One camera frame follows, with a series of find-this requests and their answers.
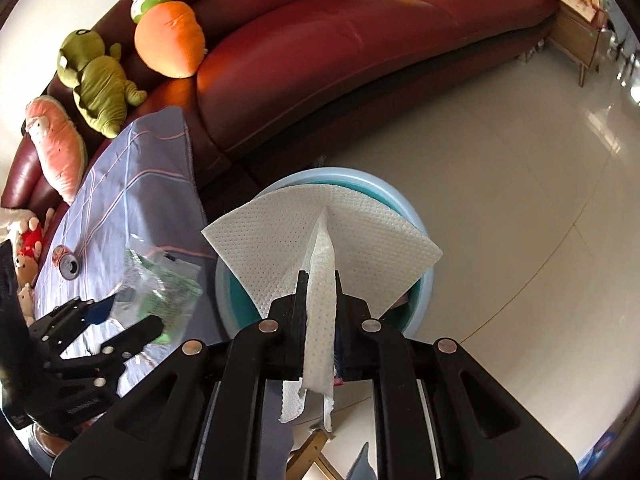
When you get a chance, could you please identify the green dinosaur plush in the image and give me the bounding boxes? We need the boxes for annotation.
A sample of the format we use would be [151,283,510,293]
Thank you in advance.
[56,29,148,139]

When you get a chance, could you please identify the white paper towel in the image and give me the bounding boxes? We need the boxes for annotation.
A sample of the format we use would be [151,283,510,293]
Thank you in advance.
[202,184,442,422]

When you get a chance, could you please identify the pink plush pillow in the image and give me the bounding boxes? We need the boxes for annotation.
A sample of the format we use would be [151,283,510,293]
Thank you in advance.
[25,96,88,205]

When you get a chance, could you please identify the brown teddy bear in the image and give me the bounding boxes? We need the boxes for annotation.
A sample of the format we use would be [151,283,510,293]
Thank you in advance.
[15,255,39,289]

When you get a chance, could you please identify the wooden side table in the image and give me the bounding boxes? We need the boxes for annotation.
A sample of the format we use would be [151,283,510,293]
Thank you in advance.
[548,0,608,88]

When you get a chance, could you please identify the clear plastic green-print bag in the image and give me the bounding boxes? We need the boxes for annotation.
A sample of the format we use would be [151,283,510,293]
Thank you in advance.
[111,247,203,346]

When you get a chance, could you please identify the red cola can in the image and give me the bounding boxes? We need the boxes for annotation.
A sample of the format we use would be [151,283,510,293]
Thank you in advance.
[52,245,80,281]

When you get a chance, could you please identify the orange carrot plush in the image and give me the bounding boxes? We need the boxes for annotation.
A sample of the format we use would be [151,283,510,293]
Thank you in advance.
[130,0,207,79]

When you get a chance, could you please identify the teal plastic trash bucket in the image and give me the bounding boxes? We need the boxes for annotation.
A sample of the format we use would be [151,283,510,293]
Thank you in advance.
[203,167,442,337]

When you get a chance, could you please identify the plaid grey tablecloth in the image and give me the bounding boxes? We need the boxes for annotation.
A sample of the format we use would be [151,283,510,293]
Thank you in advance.
[31,105,296,480]

